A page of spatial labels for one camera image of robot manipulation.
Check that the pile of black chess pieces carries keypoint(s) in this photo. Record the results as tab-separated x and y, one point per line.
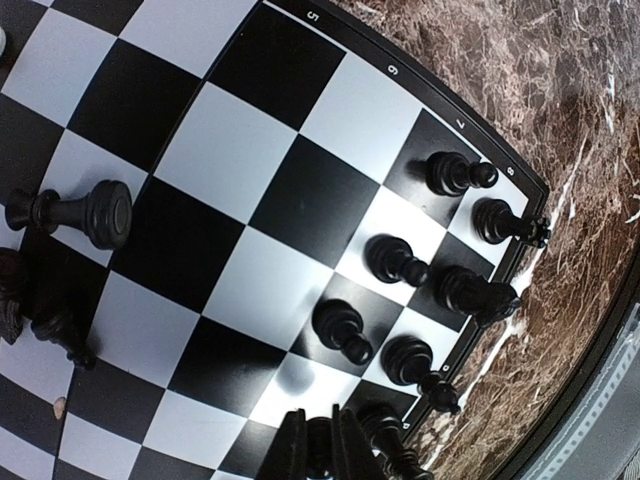
51	317

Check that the black pawn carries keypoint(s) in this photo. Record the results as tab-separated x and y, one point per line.
452	174

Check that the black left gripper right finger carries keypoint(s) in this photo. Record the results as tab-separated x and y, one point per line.
352	457

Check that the black chess piece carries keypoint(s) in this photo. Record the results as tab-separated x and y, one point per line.
461	290
407	360
104	215

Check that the black white chessboard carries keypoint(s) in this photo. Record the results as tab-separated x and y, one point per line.
263	143

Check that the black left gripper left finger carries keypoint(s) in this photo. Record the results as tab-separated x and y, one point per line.
286	458

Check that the black pawn file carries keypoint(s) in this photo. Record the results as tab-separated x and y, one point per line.
339	326
390	259

